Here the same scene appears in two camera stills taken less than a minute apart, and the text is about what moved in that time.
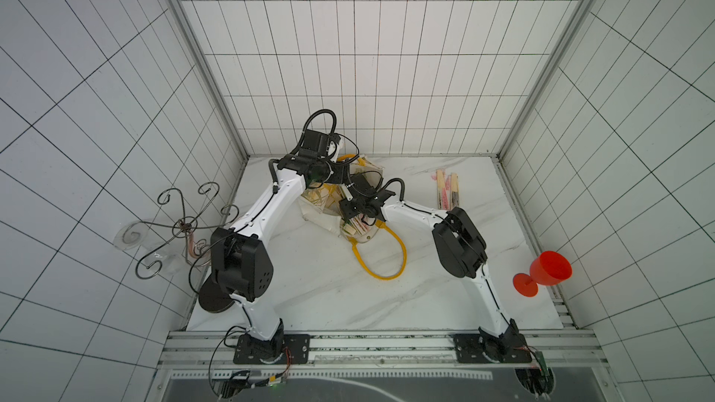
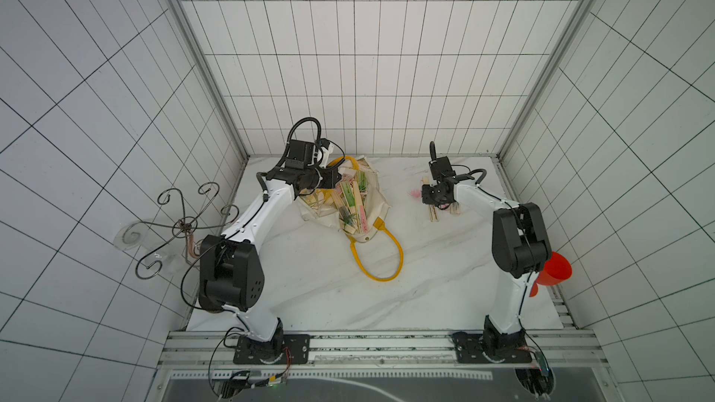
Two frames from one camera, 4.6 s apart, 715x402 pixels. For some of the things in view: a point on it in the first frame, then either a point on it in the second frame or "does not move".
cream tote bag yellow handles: (323, 203) does not move
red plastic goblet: (548, 268) does not move
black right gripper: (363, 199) to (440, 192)
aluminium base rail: (549, 347) does not move
